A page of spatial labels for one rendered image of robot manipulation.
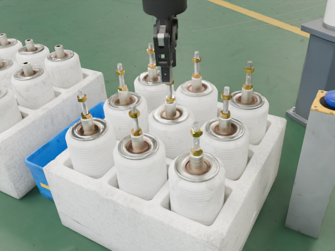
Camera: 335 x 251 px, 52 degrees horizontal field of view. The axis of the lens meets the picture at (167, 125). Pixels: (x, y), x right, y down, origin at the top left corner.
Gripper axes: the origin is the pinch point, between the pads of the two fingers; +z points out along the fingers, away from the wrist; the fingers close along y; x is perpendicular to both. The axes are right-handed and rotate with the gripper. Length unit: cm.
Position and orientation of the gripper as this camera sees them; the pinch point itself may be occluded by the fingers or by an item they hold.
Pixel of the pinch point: (168, 67)
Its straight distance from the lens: 66.1
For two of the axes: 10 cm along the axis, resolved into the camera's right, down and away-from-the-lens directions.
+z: 0.5, 8.1, 5.8
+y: 1.2, -5.8, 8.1
